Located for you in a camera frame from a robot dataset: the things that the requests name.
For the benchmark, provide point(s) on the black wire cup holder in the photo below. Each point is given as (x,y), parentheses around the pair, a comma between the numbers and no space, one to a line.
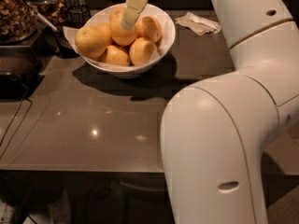
(79,15)

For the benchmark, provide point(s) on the black appliance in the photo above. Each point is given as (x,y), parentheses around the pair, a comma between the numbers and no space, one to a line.
(19,75)

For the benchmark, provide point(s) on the hidden back orange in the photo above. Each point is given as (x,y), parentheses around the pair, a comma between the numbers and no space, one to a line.
(104,28)

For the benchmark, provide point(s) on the large glass nut jar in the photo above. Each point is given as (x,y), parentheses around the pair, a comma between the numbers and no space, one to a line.
(17,21)

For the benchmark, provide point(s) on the white ceramic bowl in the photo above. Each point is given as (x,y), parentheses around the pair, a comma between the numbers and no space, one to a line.
(164,44)

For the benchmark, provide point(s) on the crumpled paper napkin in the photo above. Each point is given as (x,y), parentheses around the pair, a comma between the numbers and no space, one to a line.
(198,25)

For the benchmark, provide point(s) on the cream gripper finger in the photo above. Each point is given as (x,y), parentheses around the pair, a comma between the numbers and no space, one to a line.
(131,13)

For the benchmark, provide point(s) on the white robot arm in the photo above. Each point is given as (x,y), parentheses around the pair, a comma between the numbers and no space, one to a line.
(214,131)

